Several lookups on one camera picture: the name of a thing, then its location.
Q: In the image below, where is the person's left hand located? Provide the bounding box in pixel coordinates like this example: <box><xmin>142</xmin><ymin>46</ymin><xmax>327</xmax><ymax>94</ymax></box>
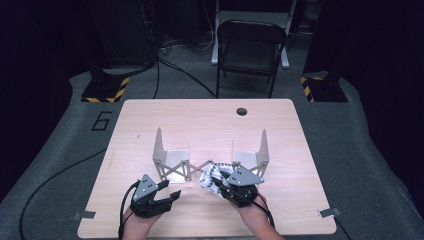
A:
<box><xmin>121</xmin><ymin>209</ymin><xmax>163</xmax><ymax>240</ymax></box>

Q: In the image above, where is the expandable metal book rack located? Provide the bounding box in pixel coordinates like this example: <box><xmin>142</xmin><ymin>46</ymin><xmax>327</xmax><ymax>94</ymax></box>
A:
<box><xmin>152</xmin><ymin>127</ymin><xmax>270</xmax><ymax>184</ymax></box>

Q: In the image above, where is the short black cable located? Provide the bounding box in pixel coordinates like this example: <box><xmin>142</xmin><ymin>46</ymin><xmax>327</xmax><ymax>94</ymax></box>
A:
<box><xmin>333</xmin><ymin>216</ymin><xmax>353</xmax><ymax>240</ymax></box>

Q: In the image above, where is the black folding chair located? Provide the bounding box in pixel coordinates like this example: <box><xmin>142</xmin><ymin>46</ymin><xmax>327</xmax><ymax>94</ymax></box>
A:
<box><xmin>215</xmin><ymin>19</ymin><xmax>288</xmax><ymax>99</ymax></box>

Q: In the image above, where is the left hand-held gripper cable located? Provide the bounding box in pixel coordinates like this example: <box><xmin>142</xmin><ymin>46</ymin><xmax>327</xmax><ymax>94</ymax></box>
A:
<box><xmin>118</xmin><ymin>181</ymin><xmax>141</xmax><ymax>240</ymax></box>

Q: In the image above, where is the long black floor cable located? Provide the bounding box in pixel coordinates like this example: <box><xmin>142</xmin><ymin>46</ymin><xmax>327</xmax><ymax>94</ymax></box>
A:
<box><xmin>18</xmin><ymin>148</ymin><xmax>108</xmax><ymax>240</ymax></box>

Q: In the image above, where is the grey tape piece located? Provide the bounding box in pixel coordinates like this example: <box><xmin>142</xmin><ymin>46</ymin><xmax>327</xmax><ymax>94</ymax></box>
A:
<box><xmin>72</xmin><ymin>210</ymin><xmax>97</xmax><ymax>221</ymax></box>
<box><xmin>317</xmin><ymin>207</ymin><xmax>343</xmax><ymax>219</ymax></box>

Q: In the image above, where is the white black patterned cloth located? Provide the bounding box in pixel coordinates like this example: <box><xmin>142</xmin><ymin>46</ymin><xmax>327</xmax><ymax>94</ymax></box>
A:
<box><xmin>199</xmin><ymin>162</ymin><xmax>238</xmax><ymax>199</ymax></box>

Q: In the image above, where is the dark cabinet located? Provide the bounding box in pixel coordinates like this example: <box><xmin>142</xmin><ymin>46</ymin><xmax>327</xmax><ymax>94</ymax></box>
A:
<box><xmin>89</xmin><ymin>0</ymin><xmax>156</xmax><ymax>68</ymax></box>

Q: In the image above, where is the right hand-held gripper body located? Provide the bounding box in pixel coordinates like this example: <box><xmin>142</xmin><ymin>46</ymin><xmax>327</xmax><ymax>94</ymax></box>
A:
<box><xmin>221</xmin><ymin>165</ymin><xmax>265</xmax><ymax>207</ymax></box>

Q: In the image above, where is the bundle of cables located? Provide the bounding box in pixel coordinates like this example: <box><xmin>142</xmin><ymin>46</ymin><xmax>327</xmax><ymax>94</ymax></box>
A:
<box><xmin>156</xmin><ymin>29</ymin><xmax>214</xmax><ymax>56</ymax></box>

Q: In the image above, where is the person's right hand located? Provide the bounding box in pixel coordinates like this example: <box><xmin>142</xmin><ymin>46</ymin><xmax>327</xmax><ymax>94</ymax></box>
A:
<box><xmin>233</xmin><ymin>198</ymin><xmax>269</xmax><ymax>231</ymax></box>

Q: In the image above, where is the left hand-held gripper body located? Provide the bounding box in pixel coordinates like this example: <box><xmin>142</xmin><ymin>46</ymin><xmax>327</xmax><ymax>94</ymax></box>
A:
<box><xmin>130</xmin><ymin>173</ymin><xmax>174</xmax><ymax>219</ymax></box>

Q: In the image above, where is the black stand base striped edge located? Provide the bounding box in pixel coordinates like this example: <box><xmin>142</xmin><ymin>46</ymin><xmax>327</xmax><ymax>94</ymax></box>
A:
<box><xmin>299</xmin><ymin>70</ymin><xmax>349</xmax><ymax>103</ymax></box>
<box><xmin>80</xmin><ymin>66</ymin><xmax>130</xmax><ymax>104</ymax></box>

